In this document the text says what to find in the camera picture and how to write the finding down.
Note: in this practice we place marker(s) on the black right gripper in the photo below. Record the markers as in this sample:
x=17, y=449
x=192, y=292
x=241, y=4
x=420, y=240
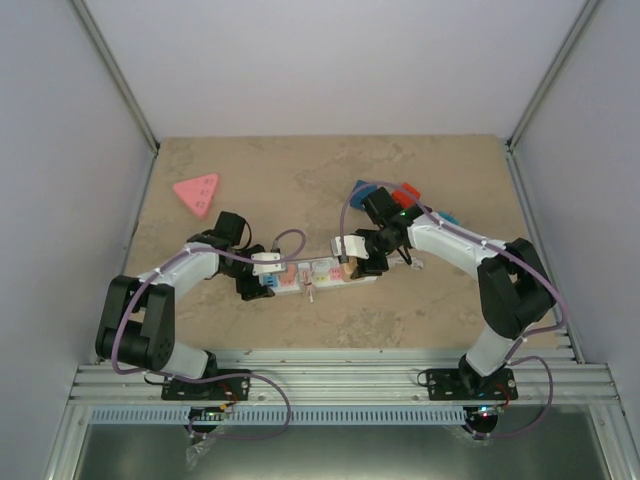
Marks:
x=370, y=269

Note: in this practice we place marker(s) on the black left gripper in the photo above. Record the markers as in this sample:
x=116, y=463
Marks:
x=252, y=290

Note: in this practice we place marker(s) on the beige cube socket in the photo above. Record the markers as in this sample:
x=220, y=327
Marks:
x=350, y=270

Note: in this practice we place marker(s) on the white power strip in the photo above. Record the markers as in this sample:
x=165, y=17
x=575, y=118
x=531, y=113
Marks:
x=331, y=280

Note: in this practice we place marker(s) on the red cube socket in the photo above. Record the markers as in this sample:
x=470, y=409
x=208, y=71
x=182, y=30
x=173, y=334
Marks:
x=406, y=195

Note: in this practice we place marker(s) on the blue cube socket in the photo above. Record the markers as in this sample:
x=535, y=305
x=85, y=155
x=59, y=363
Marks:
x=360, y=191

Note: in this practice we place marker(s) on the cyan socket block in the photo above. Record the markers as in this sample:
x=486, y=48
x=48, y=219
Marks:
x=448, y=217

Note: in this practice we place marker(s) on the pink power strip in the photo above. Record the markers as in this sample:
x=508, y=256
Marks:
x=197, y=194

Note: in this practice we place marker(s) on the small white round charger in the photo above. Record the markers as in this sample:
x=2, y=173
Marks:
x=321, y=267

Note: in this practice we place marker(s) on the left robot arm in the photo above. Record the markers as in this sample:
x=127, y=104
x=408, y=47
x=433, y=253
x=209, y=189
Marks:
x=137, y=325

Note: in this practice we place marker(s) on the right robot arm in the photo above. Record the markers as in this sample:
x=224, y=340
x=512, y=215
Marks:
x=514, y=288

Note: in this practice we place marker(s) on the pink rectangular adapter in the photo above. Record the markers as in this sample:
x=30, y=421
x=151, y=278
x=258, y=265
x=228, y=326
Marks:
x=289, y=277

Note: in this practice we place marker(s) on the white usb charger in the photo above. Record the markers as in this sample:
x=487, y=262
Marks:
x=304, y=274

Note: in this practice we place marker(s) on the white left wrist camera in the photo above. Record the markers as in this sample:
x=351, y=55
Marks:
x=267, y=263

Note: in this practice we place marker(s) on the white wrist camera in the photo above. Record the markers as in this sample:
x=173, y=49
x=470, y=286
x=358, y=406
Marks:
x=349, y=246
x=267, y=263

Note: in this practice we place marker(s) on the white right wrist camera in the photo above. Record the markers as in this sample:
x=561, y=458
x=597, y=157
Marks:
x=349, y=246

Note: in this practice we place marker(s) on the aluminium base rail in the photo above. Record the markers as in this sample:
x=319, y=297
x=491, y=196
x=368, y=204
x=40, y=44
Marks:
x=364, y=376

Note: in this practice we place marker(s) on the grey slotted cable duct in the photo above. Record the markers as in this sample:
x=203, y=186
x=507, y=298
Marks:
x=279, y=415

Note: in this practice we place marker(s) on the aluminium frame post right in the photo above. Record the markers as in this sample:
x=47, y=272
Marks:
x=577, y=30

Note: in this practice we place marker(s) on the aluminium frame post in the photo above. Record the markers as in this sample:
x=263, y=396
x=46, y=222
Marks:
x=577, y=30
x=98, y=41

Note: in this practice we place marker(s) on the aluminium frame post left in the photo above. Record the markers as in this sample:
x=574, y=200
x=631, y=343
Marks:
x=98, y=41

